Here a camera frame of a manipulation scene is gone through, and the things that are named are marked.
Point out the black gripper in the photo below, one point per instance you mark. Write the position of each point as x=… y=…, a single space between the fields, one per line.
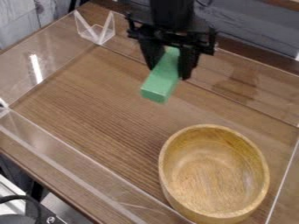
x=169 y=22

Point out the green rectangular block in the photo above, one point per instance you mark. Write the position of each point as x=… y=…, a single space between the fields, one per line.
x=162 y=78

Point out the brown wooden bowl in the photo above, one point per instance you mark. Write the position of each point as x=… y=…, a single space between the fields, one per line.
x=213 y=174

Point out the clear acrylic tray wall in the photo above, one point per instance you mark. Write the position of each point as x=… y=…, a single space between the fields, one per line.
x=84 y=134

